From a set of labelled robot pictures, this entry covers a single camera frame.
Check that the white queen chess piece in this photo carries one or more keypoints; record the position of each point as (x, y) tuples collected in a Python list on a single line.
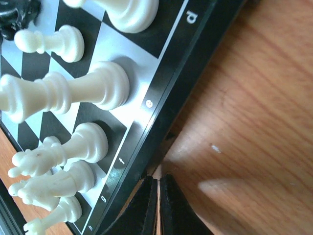
[(130, 16)]

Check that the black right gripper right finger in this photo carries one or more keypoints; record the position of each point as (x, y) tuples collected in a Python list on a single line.
[(177, 216)]

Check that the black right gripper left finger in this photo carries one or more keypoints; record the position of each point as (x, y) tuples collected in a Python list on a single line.
[(139, 218)]

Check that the black pile of chess pieces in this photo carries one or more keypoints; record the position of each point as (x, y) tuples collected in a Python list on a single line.
[(16, 15)]

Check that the white king chess piece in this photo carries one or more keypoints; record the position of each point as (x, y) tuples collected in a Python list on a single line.
[(106, 85)]

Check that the black and white chessboard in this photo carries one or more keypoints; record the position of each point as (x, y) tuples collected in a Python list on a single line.
[(163, 63)]

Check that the white rook chess piece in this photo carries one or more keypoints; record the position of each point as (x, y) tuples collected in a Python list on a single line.
[(68, 210)]

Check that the white bishop chess piece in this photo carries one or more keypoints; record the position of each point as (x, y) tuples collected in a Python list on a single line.
[(88, 142)]

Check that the white pawn chess piece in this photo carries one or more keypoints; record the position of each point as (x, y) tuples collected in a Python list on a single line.
[(67, 42)]

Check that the white knight chess piece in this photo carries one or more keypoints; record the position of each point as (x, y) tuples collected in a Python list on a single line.
[(45, 191)]

